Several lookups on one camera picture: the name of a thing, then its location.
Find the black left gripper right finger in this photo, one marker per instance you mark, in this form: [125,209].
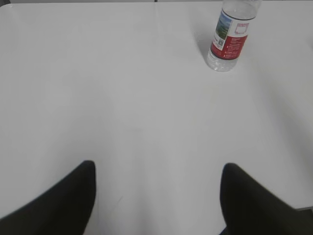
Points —
[248,208]

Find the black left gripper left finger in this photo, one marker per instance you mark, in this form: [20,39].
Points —
[64,209]

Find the clear water bottle red label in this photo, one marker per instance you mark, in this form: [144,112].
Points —
[231,32]

